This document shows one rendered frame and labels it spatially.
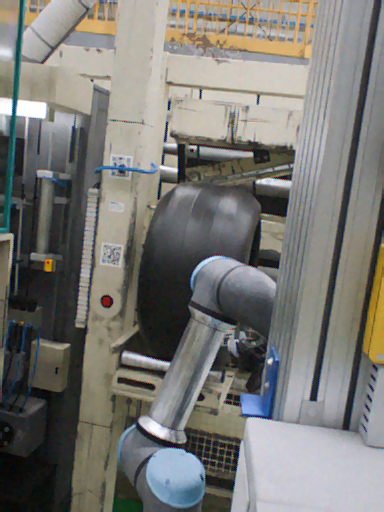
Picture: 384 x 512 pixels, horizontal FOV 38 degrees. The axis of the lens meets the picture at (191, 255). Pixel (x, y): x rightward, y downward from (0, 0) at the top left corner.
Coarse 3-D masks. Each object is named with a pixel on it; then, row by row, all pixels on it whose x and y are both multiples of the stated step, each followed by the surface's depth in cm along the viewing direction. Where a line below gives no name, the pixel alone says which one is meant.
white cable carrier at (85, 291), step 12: (96, 192) 186; (96, 204) 187; (96, 216) 190; (96, 228) 189; (84, 240) 189; (84, 252) 189; (84, 264) 190; (84, 276) 190; (84, 288) 191; (84, 300) 192; (84, 312) 192
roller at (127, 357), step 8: (128, 352) 182; (120, 360) 182; (128, 360) 181; (136, 360) 180; (144, 360) 180; (152, 360) 180; (160, 360) 179; (168, 360) 179; (152, 368) 180; (160, 368) 179; (216, 368) 177; (208, 376) 176; (216, 376) 175; (224, 376) 176
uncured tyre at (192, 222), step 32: (192, 192) 173; (224, 192) 174; (160, 224) 165; (192, 224) 163; (224, 224) 162; (256, 224) 174; (160, 256) 161; (192, 256) 160; (224, 256) 159; (256, 256) 205; (160, 288) 161; (160, 320) 165; (160, 352) 176; (224, 352) 170
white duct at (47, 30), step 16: (64, 0) 208; (80, 0) 208; (96, 0) 213; (48, 16) 210; (64, 16) 210; (80, 16) 213; (32, 32) 212; (48, 32) 211; (64, 32) 214; (32, 48) 213; (48, 48) 216
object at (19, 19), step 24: (0, 0) 152; (24, 0) 163; (0, 24) 154; (24, 24) 164; (0, 48) 156; (0, 72) 157; (0, 96) 159; (0, 120) 161; (0, 144) 163; (0, 168) 165; (0, 192) 167; (0, 216) 169
